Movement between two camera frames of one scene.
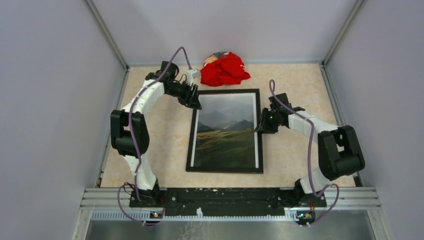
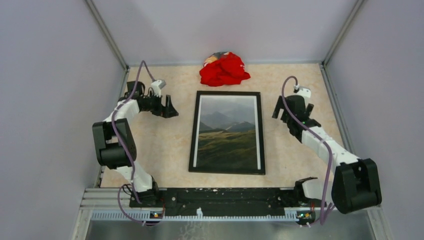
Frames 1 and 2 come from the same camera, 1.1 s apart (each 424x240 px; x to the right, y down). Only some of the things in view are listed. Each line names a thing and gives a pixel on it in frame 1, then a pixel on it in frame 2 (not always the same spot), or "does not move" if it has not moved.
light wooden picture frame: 260,170 does not move
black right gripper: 263,126 → 276,111
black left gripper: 190,98 → 168,111
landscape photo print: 224,135 does not move
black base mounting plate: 229,201 does not move
